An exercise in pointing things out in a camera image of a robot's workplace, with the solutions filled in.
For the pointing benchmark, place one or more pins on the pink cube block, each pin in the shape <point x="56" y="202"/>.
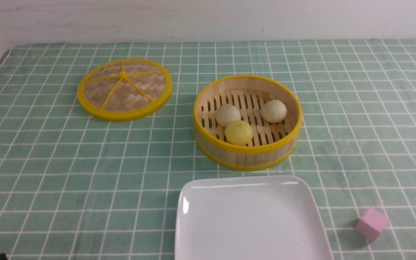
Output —
<point x="371" y="224"/>

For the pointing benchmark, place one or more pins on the white square plate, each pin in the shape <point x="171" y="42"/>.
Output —
<point x="249" y="218"/>

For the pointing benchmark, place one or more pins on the cream ridged steamed bun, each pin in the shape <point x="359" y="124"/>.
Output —
<point x="273" y="111"/>

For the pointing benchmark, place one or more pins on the yellow steamed bun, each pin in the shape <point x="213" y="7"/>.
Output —
<point x="239" y="133"/>

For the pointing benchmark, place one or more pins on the yellow-rimmed bamboo steamer basket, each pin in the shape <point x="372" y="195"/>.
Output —
<point x="271" y="143"/>

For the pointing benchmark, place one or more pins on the yellow-rimmed bamboo steamer lid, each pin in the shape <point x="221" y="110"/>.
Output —
<point x="125" y="90"/>

